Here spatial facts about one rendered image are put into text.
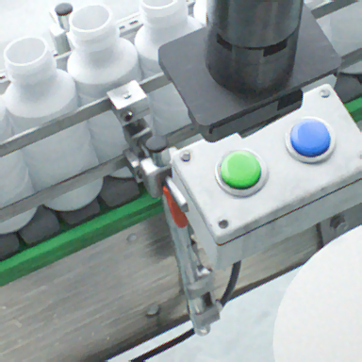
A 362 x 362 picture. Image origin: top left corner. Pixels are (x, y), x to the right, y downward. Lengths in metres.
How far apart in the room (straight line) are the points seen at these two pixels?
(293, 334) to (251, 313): 1.90
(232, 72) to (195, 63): 0.04
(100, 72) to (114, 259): 0.19
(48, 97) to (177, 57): 0.24
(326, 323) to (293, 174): 0.58
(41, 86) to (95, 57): 0.05
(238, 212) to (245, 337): 1.31
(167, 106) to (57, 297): 0.20
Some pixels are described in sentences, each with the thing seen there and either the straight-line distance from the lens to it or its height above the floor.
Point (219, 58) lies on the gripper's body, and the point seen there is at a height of 1.29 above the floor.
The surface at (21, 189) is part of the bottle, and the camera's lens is 1.06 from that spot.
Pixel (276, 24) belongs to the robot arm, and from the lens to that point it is 0.71.
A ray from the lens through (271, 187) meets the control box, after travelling 0.93.
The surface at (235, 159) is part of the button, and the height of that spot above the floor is 1.12.
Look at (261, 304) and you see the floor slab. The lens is 2.26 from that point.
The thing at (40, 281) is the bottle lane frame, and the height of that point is 0.96.
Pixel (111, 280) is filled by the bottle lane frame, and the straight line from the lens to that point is 1.13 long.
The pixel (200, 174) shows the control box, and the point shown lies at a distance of 0.93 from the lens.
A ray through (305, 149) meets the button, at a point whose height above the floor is 1.12.
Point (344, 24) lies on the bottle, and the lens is 1.12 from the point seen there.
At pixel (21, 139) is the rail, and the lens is 1.01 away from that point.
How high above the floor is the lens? 1.78
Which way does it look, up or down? 44 degrees down
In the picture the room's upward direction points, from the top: 11 degrees counter-clockwise
